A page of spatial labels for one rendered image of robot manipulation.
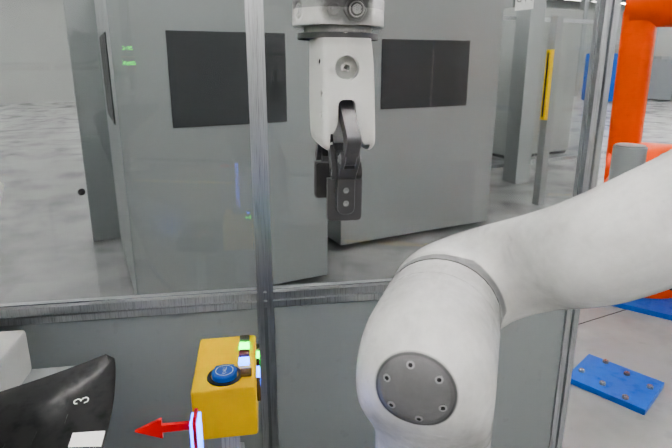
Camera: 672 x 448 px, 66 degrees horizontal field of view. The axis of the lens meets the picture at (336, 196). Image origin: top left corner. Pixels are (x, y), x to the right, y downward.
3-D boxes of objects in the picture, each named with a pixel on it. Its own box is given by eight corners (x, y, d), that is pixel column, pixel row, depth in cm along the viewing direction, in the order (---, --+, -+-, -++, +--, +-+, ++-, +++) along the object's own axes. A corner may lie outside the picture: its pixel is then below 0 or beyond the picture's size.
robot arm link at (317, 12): (397, -6, 43) (395, 32, 44) (371, 6, 52) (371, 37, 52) (297, -9, 42) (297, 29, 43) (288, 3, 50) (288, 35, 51)
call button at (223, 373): (213, 372, 84) (212, 363, 84) (237, 370, 85) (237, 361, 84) (211, 387, 80) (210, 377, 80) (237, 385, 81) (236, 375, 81)
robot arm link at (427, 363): (490, 445, 59) (507, 251, 53) (478, 597, 43) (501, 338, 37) (388, 421, 63) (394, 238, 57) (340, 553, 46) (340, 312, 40)
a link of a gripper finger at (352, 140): (363, 105, 41) (359, 171, 43) (345, 87, 48) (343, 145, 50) (349, 105, 41) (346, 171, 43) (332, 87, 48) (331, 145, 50)
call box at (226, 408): (204, 387, 96) (200, 337, 94) (258, 382, 98) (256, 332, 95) (194, 449, 81) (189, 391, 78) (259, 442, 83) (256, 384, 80)
